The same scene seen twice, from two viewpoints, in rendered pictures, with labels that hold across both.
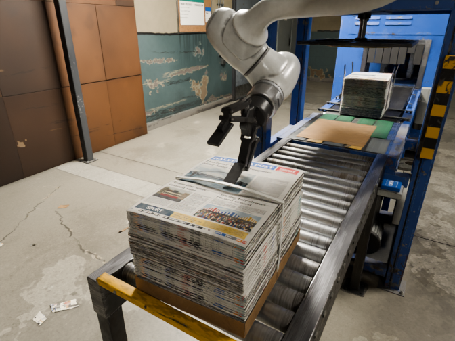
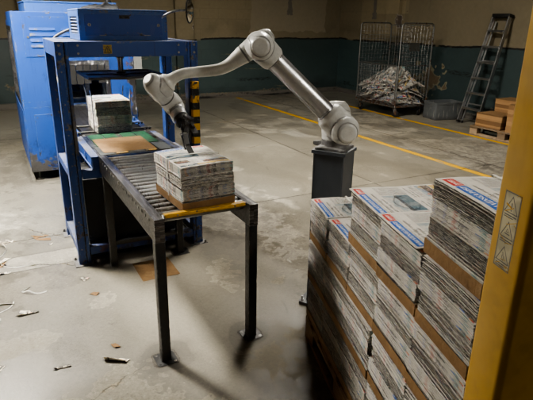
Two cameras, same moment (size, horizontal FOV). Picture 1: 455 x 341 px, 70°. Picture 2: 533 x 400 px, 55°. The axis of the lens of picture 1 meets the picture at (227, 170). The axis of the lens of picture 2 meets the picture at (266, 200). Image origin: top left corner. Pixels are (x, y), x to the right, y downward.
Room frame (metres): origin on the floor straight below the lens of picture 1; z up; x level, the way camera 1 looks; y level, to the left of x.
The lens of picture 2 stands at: (-0.93, 1.99, 1.69)
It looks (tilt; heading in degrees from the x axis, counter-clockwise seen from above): 19 degrees down; 301
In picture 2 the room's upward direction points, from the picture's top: 1 degrees clockwise
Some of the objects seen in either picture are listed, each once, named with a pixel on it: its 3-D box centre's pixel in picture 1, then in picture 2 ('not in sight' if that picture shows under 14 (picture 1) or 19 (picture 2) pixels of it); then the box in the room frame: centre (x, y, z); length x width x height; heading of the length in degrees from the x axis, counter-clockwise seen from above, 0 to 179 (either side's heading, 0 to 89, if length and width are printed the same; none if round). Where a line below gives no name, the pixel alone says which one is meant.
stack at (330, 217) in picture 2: not in sight; (382, 325); (-0.38, 0.04, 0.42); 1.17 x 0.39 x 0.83; 132
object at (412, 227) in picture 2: not in sight; (447, 226); (-0.65, 0.36, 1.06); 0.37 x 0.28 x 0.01; 43
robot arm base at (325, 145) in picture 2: not in sight; (331, 143); (0.23, -0.68, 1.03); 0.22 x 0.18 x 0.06; 3
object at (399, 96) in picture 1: (374, 103); (98, 122); (2.93, -1.33, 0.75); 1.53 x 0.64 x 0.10; 149
